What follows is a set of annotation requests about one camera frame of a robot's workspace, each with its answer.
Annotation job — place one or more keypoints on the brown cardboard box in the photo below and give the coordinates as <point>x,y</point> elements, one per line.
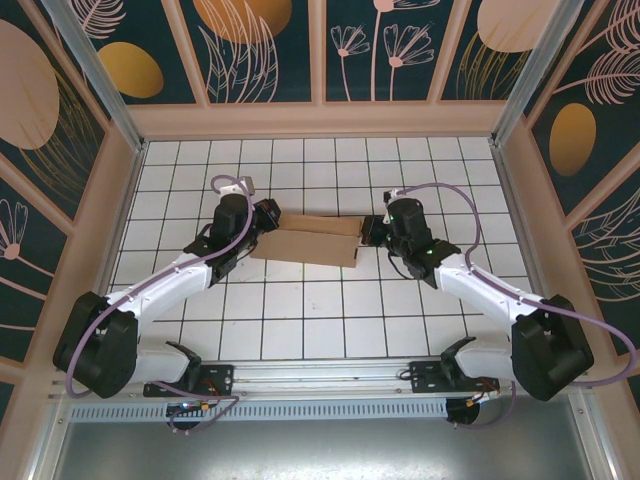
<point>310,247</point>

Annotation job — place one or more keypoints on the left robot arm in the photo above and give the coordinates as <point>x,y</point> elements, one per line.
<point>165,285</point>

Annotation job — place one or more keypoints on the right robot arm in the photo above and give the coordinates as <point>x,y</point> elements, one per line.
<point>480,295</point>

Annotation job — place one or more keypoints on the small circuit board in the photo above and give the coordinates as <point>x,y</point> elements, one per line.
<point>187,406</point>

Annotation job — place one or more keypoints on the grey metal plate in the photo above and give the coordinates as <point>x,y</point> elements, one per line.
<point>320,450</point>

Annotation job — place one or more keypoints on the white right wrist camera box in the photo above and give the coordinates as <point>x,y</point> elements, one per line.
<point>390,194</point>

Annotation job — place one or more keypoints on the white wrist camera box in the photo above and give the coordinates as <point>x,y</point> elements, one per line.
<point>235,187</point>
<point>390,194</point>

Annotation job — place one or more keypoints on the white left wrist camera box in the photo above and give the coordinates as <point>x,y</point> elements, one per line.
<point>235,187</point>

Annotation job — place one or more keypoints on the aluminium mounting rail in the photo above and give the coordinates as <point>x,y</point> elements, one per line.
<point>320,372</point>

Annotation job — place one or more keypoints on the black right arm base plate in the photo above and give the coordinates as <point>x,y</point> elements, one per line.
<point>425,375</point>

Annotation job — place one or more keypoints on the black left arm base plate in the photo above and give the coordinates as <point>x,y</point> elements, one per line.
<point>220,375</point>

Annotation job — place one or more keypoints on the aluminium frame post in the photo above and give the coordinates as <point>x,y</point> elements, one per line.
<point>106,85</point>
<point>526,75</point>

